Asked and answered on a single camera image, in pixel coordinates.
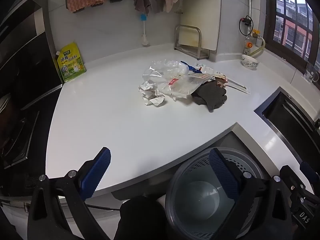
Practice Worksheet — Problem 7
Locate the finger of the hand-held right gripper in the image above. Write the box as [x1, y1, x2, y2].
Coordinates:
[279, 165, 316, 207]
[299, 162, 320, 190]

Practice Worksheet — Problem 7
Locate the dark grey cloth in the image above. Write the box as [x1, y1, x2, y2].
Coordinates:
[191, 80, 228, 113]

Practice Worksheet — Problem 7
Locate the dark framed window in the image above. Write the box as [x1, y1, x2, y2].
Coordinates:
[265, 0, 320, 67]

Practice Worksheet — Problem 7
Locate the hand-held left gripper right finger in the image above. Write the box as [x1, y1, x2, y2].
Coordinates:
[209, 148, 293, 240]

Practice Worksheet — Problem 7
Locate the metal cutting board rack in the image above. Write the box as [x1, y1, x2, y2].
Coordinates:
[174, 24, 210, 60]

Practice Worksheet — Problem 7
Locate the yellow seasoning pouch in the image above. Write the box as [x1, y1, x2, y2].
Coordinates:
[55, 42, 87, 83]

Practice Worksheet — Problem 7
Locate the person's leg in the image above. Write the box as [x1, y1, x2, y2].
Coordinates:
[119, 196, 168, 240]

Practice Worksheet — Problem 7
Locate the clear plastic cup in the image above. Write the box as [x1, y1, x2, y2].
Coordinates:
[143, 66, 167, 86]

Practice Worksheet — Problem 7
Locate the grey hanging cloth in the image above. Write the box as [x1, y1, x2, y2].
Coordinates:
[133, 0, 152, 15]

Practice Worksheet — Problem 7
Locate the white cutting board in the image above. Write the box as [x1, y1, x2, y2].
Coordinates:
[180, 0, 222, 61]

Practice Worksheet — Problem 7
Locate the yellow gas hose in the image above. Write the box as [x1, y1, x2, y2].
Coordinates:
[247, 36, 266, 56]

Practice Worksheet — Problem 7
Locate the black sink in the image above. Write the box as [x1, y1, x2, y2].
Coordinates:
[254, 87, 320, 172]

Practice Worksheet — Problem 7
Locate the black range hood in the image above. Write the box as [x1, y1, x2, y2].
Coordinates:
[0, 0, 63, 110]

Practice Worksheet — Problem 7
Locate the red brown snack wrapper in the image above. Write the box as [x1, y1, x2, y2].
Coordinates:
[212, 72, 228, 88]

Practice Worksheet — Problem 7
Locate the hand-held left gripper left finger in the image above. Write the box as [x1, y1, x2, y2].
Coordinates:
[27, 147, 112, 240]

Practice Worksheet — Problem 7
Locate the blue lanyard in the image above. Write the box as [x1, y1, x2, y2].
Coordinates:
[180, 60, 198, 74]

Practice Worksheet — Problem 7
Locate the grey plastic trash bin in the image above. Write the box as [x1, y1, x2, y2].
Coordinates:
[165, 147, 272, 233]

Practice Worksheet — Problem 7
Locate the black gas valve with cable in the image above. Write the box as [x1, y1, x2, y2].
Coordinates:
[239, 16, 253, 36]

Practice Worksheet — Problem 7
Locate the crumpled white paper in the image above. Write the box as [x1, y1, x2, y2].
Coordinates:
[138, 79, 166, 107]

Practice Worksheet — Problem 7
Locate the clear zip bag red label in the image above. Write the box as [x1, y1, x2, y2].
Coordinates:
[160, 73, 213, 100]

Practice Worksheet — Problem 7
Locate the metal gas pipe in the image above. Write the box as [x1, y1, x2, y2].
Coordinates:
[246, 0, 255, 40]

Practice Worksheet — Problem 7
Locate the black stove top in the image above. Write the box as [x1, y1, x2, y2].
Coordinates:
[0, 110, 42, 169]

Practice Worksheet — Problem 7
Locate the glass mug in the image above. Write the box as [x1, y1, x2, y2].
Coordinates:
[304, 62, 320, 83]

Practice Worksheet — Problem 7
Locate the small white packet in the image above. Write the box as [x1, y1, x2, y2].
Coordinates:
[195, 63, 213, 75]

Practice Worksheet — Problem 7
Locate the blue white bottle brush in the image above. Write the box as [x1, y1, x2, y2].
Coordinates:
[139, 14, 151, 47]

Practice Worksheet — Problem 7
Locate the white patterned bowl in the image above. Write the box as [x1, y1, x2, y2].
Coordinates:
[241, 54, 259, 71]

